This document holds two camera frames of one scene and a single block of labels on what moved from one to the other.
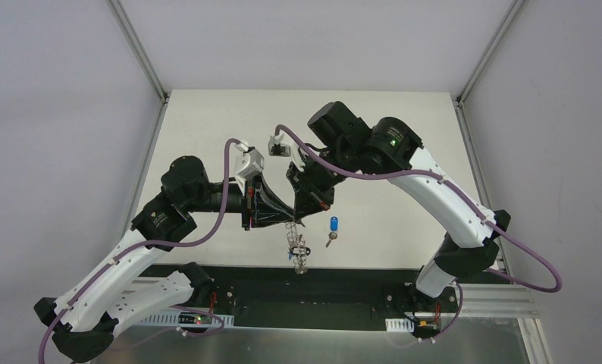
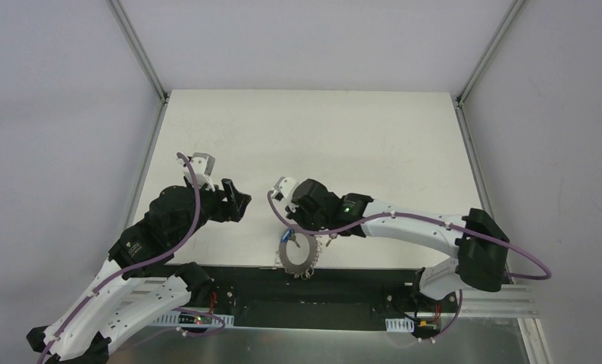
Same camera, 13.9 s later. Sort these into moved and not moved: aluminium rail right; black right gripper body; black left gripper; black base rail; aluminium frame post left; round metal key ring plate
Moved: round metal key ring plate; black right gripper body; black left gripper
Not moved: aluminium rail right; black base rail; aluminium frame post left
